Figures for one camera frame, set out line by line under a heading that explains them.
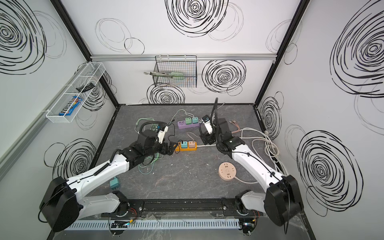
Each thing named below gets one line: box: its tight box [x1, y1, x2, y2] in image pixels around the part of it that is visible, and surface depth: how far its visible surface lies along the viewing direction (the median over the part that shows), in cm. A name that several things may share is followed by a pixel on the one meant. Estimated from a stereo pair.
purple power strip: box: [177, 120, 201, 129], surface depth 107 cm
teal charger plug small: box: [192, 116, 199, 124], surface depth 104 cm
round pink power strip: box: [218, 161, 237, 181], surface depth 86 cm
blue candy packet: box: [58, 96, 83, 116], surface depth 72 cm
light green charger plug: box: [185, 117, 192, 125], surface depth 104 cm
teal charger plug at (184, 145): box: [181, 141, 188, 149], surface depth 91 cm
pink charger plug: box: [188, 141, 195, 148], surface depth 92 cm
